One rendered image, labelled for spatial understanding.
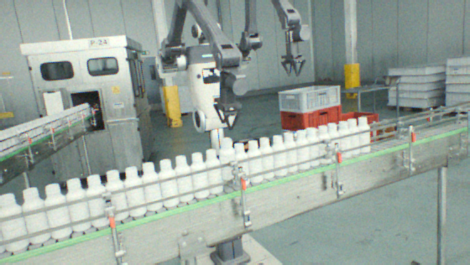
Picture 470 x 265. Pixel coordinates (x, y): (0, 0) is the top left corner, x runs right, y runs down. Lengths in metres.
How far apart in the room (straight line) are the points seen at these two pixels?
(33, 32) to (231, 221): 12.34
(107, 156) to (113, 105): 0.73
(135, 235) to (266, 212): 0.51
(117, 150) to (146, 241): 3.79
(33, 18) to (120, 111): 8.84
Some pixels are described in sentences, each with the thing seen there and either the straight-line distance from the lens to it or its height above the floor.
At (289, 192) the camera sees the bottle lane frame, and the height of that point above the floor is 0.93.
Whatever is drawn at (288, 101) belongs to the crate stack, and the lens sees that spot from 3.77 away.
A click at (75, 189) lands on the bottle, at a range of 1.16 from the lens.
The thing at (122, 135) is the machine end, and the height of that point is 0.66.
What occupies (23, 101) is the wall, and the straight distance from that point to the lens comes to 13.23.
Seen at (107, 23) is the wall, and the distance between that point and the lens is 13.35.
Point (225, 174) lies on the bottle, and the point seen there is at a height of 1.07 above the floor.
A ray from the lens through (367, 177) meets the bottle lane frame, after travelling 1.67.
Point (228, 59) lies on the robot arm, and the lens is 1.09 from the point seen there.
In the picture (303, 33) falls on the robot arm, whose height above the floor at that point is 1.57.
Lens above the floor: 1.47
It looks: 11 degrees down
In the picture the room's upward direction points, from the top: 6 degrees counter-clockwise
